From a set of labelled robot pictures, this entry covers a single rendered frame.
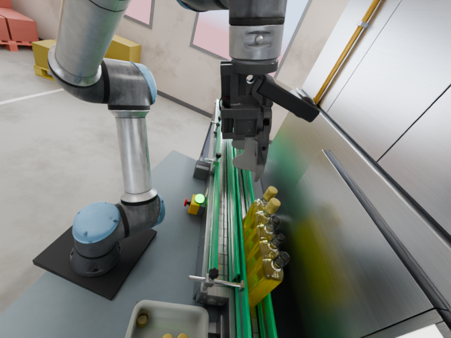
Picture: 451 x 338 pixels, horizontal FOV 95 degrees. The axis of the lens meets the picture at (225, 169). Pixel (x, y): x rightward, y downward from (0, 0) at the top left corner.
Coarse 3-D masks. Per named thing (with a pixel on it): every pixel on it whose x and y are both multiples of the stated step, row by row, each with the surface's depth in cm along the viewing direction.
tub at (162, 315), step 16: (144, 304) 61; (160, 304) 62; (176, 304) 63; (160, 320) 65; (176, 320) 66; (192, 320) 67; (208, 320) 63; (128, 336) 54; (144, 336) 61; (160, 336) 62; (176, 336) 63; (192, 336) 64
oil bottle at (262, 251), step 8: (264, 240) 62; (256, 248) 63; (264, 248) 60; (248, 256) 68; (256, 256) 62; (264, 256) 59; (272, 256) 59; (248, 264) 66; (256, 264) 61; (248, 272) 65
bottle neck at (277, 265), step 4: (280, 252) 53; (284, 252) 54; (276, 256) 55; (280, 256) 52; (284, 256) 54; (288, 256) 53; (272, 260) 56; (276, 260) 54; (280, 260) 52; (284, 260) 52; (288, 260) 52; (272, 264) 55; (276, 264) 54; (280, 264) 53; (284, 264) 52; (276, 268) 54; (280, 268) 54
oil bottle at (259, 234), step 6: (258, 228) 66; (252, 234) 69; (258, 234) 64; (264, 234) 63; (270, 234) 64; (252, 240) 67; (258, 240) 64; (246, 246) 71; (252, 246) 66; (246, 252) 70; (246, 258) 70
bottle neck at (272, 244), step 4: (276, 236) 57; (280, 236) 59; (284, 236) 58; (272, 240) 58; (276, 240) 57; (280, 240) 56; (284, 240) 57; (268, 244) 60; (272, 244) 58; (276, 244) 57; (280, 244) 57; (272, 248) 59; (276, 248) 58
